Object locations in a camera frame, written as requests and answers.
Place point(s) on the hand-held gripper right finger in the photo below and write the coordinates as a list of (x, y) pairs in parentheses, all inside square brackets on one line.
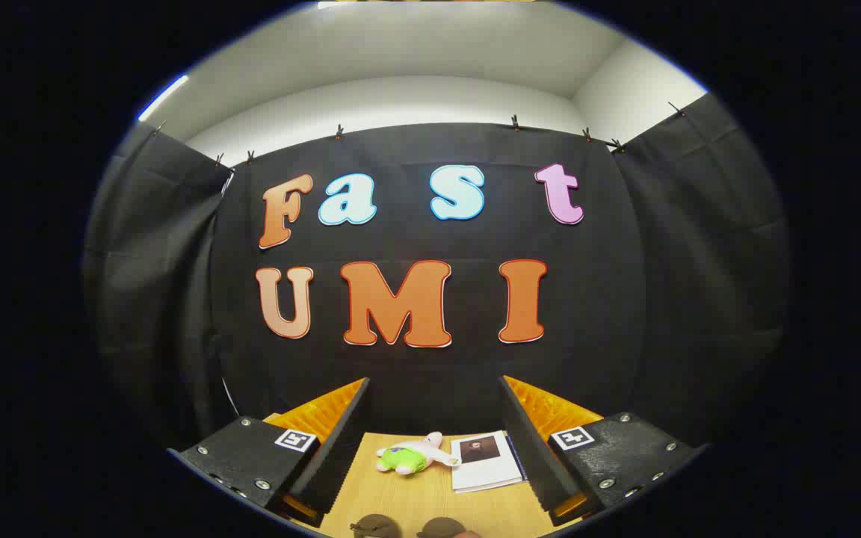
[(528, 448)]

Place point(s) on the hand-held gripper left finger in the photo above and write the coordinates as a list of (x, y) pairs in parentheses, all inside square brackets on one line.
[(341, 448)]

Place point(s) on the brown fuzzy shoe with bow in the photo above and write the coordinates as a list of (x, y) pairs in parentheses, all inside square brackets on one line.
[(376, 527), (442, 528)]

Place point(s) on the white book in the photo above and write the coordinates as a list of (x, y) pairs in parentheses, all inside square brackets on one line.
[(486, 471)]

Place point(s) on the green and pink plush toy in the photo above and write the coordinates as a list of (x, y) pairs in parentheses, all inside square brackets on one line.
[(404, 459)]

